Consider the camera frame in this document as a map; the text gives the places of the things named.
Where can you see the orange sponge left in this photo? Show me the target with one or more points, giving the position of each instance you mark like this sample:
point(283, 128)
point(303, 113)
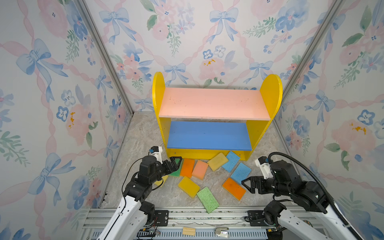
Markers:
point(187, 168)

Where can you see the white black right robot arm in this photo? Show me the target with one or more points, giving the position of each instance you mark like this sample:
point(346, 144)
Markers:
point(313, 198)

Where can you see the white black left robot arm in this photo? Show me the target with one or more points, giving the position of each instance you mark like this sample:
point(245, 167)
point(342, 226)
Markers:
point(134, 212)

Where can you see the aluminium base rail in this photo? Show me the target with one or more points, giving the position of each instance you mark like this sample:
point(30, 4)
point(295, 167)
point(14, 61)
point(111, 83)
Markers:
point(205, 224)

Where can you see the light green sponge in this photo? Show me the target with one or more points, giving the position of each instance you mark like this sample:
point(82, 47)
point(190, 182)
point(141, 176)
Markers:
point(208, 200)

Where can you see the yellow sponge under left arm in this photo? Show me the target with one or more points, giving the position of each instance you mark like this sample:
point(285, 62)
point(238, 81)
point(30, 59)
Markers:
point(162, 181)

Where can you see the aluminium corner post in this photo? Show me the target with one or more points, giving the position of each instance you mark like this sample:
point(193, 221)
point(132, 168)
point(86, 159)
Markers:
point(90, 24)
point(321, 32)

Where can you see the dark green sponge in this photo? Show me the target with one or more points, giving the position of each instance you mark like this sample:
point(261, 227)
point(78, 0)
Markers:
point(179, 162)

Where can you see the yellow pink blue wooden shelf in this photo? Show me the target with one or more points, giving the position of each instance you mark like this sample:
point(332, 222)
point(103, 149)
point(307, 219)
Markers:
point(202, 123)

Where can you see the blue sponge near shelf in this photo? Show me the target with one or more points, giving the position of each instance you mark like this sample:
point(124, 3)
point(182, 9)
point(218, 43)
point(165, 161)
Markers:
point(232, 161)

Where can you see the blue sponge lower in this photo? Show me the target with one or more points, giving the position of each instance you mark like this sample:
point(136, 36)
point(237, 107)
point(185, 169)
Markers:
point(241, 173)

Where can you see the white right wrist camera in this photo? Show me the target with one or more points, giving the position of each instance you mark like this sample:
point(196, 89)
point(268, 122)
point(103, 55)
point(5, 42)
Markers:
point(264, 165)

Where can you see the aluminium corner post left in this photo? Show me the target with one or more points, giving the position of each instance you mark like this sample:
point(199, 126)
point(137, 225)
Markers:
point(90, 24)

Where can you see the bright yellow sponge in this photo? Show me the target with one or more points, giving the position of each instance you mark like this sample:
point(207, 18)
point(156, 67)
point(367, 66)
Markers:
point(189, 187)

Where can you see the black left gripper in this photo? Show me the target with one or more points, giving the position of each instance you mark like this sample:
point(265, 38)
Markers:
point(173, 166)

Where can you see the orange sponge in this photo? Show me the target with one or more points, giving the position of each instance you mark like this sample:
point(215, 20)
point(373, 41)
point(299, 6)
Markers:
point(234, 189)
point(187, 168)

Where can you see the pink salmon sponge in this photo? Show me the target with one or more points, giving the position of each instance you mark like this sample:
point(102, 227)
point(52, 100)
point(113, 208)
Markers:
point(200, 170)

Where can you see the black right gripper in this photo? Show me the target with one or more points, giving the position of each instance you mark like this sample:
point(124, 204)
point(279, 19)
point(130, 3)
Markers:
point(258, 179)

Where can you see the aluminium corner post right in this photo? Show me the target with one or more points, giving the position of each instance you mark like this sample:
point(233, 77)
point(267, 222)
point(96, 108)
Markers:
point(321, 32)

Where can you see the orange sponge right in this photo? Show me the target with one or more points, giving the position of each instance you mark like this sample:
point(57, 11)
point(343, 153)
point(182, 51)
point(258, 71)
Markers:
point(234, 189)

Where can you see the pale yellow sponge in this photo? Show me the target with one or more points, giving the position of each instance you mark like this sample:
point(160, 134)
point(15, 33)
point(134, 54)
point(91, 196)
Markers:
point(216, 162)

